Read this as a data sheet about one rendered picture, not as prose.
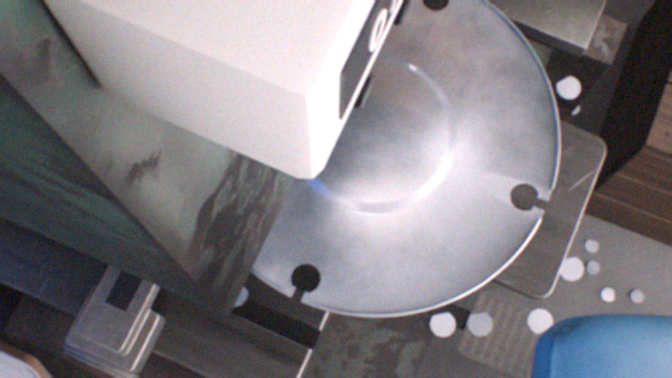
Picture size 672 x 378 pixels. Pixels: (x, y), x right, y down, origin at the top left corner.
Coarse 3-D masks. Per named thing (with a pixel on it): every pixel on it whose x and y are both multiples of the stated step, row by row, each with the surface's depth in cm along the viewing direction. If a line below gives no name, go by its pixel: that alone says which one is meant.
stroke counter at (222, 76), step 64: (64, 0) 11; (128, 0) 11; (192, 0) 11; (256, 0) 11; (320, 0) 11; (384, 0) 12; (128, 64) 12; (192, 64) 11; (256, 64) 11; (320, 64) 11; (192, 128) 14; (256, 128) 12; (320, 128) 12
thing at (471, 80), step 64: (384, 64) 70; (448, 64) 70; (512, 64) 70; (384, 128) 68; (448, 128) 68; (512, 128) 69; (320, 192) 67; (384, 192) 67; (448, 192) 68; (320, 256) 66; (384, 256) 66; (448, 256) 66; (512, 256) 66
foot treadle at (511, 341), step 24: (456, 312) 128; (480, 312) 127; (504, 312) 127; (528, 312) 127; (480, 336) 126; (504, 336) 126; (528, 336) 126; (480, 360) 125; (504, 360) 125; (528, 360) 125
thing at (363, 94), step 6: (402, 0) 54; (408, 0) 54; (402, 6) 54; (408, 6) 55; (402, 12) 54; (396, 18) 54; (402, 18) 55; (396, 24) 54; (366, 78) 52; (372, 78) 53; (366, 84) 52; (372, 84) 54; (360, 90) 52; (366, 90) 52; (360, 96) 52; (366, 96) 54; (354, 102) 53; (360, 102) 53
